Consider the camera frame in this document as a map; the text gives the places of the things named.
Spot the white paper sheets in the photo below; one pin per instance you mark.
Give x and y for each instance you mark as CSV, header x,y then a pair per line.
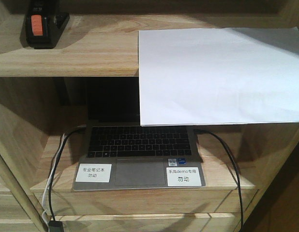
x,y
218,76

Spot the black stapler with orange button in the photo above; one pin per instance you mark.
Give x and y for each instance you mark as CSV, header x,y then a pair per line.
x,y
45,23

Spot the grey open laptop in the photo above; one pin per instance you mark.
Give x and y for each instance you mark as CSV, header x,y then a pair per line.
x,y
139,155

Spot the white label right on laptop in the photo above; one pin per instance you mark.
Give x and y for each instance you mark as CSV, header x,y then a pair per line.
x,y
183,177

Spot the white label on laptop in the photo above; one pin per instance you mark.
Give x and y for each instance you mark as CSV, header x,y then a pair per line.
x,y
183,177
92,172

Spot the white label left on laptop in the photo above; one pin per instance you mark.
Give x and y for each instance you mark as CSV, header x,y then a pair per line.
x,y
92,172

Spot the wooden shelf unit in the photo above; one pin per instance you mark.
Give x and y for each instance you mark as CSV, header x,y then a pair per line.
x,y
101,39

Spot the grey adapter box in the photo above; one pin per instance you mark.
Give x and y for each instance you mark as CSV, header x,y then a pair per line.
x,y
55,226

